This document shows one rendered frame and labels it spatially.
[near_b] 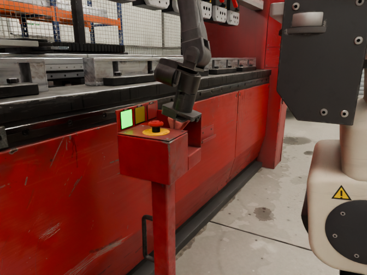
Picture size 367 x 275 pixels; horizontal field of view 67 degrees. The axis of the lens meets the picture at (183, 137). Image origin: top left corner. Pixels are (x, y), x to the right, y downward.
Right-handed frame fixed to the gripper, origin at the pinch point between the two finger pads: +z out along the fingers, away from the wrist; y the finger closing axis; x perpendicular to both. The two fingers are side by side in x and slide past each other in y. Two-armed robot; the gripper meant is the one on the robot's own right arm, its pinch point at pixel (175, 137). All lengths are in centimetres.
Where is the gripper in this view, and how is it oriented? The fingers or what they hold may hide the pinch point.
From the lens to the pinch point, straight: 82.7
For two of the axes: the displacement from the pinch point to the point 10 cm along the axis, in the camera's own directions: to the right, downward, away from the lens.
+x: -4.5, 2.6, -8.5
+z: -2.4, 8.9, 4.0
